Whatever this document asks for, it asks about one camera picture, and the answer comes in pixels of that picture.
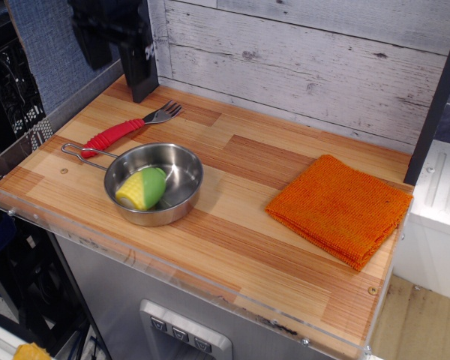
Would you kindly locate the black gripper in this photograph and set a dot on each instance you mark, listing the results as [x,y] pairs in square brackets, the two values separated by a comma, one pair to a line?
[97,24]

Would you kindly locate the red handled metal fork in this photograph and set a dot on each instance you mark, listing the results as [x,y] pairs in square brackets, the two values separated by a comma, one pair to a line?
[106,138]

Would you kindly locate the silver metal pan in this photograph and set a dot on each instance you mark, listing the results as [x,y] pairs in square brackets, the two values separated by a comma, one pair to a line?
[184,172]

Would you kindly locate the orange cloth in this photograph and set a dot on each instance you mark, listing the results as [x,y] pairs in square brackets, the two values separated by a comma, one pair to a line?
[341,210]

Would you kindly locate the black plastic crate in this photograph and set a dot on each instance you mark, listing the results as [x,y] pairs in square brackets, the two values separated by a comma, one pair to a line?
[21,106]

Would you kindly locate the toy corn cob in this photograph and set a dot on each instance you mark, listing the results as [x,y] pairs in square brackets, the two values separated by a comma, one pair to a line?
[143,189]

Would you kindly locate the stainless steel toy cabinet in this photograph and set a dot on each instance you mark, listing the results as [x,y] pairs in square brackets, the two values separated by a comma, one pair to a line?
[266,315]

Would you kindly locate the silver dispenser button panel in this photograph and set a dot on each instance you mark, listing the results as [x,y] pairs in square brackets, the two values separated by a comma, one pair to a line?
[173,336]

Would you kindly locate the yellow object bottom left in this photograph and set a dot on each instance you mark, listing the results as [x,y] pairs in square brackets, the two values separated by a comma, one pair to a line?
[31,351]

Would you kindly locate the white side appliance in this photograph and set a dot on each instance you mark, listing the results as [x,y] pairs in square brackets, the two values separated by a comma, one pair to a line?
[423,255]

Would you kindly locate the dark grey left post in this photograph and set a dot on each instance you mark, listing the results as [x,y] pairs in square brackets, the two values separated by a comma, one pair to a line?
[142,34]

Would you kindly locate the dark grey post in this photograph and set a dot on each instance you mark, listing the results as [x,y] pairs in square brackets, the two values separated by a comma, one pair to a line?
[430,126]
[142,34]

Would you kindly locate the dark grey right post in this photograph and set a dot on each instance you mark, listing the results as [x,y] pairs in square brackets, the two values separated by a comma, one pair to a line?
[430,126]

